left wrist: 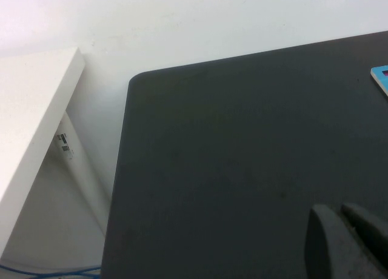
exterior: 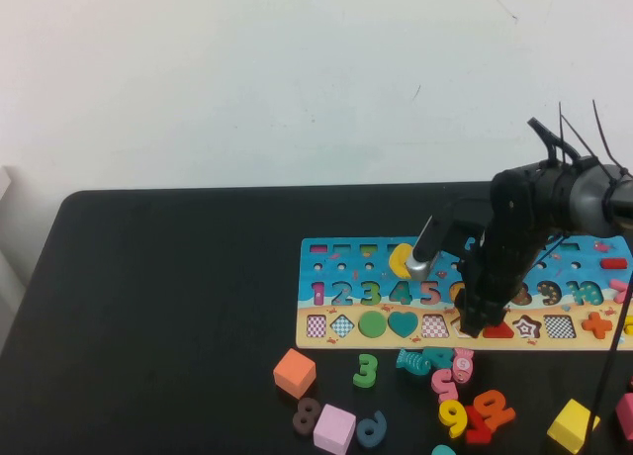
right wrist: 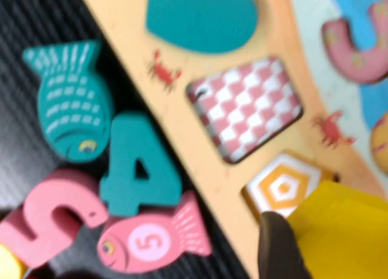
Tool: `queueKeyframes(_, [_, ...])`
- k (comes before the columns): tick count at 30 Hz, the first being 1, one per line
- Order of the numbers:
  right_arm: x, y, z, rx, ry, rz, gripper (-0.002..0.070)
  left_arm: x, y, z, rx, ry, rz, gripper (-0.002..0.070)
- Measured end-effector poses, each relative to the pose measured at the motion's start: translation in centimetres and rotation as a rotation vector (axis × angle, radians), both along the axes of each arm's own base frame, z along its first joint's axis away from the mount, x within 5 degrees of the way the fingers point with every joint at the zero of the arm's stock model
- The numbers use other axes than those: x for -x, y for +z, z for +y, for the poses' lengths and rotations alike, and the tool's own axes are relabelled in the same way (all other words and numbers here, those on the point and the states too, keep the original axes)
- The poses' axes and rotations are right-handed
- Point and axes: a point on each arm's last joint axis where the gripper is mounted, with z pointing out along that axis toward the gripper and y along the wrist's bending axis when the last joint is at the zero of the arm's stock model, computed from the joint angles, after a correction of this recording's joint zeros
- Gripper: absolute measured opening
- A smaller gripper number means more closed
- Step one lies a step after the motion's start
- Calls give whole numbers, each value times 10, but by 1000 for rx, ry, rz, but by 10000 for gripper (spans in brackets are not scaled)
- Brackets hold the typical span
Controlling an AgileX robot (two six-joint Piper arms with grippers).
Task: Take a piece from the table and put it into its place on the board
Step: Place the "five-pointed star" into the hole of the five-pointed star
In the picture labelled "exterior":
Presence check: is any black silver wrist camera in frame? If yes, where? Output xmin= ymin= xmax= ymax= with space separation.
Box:
xmin=405 ymin=197 xmax=494 ymax=282

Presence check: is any light pink wooden cube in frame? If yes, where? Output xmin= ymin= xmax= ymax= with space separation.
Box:
xmin=313 ymin=403 xmax=357 ymax=455

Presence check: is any green circle piece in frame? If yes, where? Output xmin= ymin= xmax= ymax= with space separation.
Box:
xmin=357 ymin=310 xmax=388 ymax=338

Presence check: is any orange plus sign piece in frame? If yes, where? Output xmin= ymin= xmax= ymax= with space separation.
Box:
xmin=581 ymin=312 xmax=614 ymax=340

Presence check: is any green number three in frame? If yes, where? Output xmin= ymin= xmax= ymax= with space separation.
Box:
xmin=352 ymin=353 xmax=380 ymax=390

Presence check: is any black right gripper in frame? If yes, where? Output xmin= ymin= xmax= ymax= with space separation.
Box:
xmin=453 ymin=167 xmax=553 ymax=338

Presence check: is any black zip tie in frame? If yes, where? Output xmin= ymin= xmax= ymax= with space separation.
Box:
xmin=591 ymin=98 xmax=632 ymax=179
xmin=558 ymin=101 xmax=602 ymax=167

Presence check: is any orange wooden cube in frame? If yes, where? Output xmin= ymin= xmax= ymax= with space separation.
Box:
xmin=272 ymin=347 xmax=317 ymax=400

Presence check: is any red number seven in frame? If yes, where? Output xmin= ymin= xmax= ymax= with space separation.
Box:
xmin=464 ymin=405 xmax=494 ymax=445

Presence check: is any yellow wooden cube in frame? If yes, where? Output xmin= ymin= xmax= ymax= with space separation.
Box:
xmin=546 ymin=398 xmax=601 ymax=455

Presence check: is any teal heart piece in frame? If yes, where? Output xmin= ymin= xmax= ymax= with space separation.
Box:
xmin=387 ymin=311 xmax=420 ymax=339

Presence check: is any brown number eight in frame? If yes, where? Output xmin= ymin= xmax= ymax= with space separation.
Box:
xmin=292 ymin=397 xmax=321 ymax=436

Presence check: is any pink greater-than sign piece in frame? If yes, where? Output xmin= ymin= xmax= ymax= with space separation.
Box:
xmin=608 ymin=278 xmax=632 ymax=304

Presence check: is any pink number five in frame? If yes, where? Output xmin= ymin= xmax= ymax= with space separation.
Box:
xmin=430 ymin=368 xmax=460 ymax=405

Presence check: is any red triangle piece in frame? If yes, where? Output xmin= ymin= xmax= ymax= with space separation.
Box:
xmin=482 ymin=320 xmax=515 ymax=339

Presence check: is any pink wooden fish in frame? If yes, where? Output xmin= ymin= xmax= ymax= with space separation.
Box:
xmin=451 ymin=348 xmax=475 ymax=385

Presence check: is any teal wooden fish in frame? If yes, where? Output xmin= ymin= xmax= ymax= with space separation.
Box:
xmin=395 ymin=348 xmax=432 ymax=377

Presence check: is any yellow rubber duck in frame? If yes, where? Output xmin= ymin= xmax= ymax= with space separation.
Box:
xmin=389 ymin=242 xmax=414 ymax=280

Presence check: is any blue wooden puzzle board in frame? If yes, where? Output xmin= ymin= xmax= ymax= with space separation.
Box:
xmin=295 ymin=235 xmax=633 ymax=351

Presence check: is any teal number four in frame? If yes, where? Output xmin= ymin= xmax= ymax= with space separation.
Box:
xmin=420 ymin=345 xmax=455 ymax=370

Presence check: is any yellow number nine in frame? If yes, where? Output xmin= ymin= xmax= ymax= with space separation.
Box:
xmin=437 ymin=399 xmax=469 ymax=439

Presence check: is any blue number six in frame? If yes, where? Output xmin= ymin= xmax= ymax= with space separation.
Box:
xmin=355 ymin=409 xmax=388 ymax=449

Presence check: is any pink wooden block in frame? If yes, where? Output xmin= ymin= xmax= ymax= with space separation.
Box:
xmin=615 ymin=392 xmax=633 ymax=441

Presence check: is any black hanging cable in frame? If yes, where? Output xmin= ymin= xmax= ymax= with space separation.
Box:
xmin=589 ymin=276 xmax=633 ymax=455

